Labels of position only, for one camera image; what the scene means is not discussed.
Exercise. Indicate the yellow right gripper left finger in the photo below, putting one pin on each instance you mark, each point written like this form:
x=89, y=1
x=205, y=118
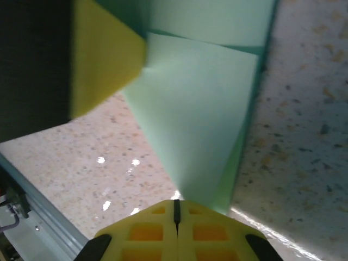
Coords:
x=146, y=233

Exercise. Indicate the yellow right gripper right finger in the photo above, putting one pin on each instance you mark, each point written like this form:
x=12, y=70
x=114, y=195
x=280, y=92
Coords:
x=209, y=233

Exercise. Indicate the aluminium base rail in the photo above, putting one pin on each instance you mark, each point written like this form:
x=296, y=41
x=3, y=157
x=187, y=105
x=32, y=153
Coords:
x=40, y=217

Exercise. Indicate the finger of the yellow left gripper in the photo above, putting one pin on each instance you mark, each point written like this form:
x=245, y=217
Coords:
x=103, y=62

